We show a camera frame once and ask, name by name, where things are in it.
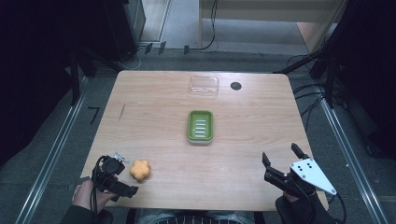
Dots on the person's right hand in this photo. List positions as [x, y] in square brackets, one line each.
[291, 197]

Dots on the black round table grommet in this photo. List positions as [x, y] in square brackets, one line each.
[236, 86]

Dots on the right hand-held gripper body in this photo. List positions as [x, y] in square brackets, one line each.
[306, 175]

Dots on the clear plastic container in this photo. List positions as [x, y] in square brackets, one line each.
[204, 85]

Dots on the metal floor rail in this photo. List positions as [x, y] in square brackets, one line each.
[53, 149]
[348, 149]

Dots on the green soap dish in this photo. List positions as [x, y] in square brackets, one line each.
[200, 127]

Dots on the person's left hand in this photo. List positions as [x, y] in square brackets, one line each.
[85, 194]

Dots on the orange flower-shaped soap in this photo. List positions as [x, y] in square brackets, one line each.
[139, 170]

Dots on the black cabinet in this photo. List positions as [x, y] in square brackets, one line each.
[124, 28]

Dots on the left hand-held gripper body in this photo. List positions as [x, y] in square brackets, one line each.
[109, 174]

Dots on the beige wooden furniture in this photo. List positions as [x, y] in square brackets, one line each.
[280, 9]

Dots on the person's striped clothing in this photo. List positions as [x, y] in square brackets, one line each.
[196, 217]

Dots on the black metal stand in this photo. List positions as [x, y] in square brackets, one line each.
[328, 62]
[76, 77]

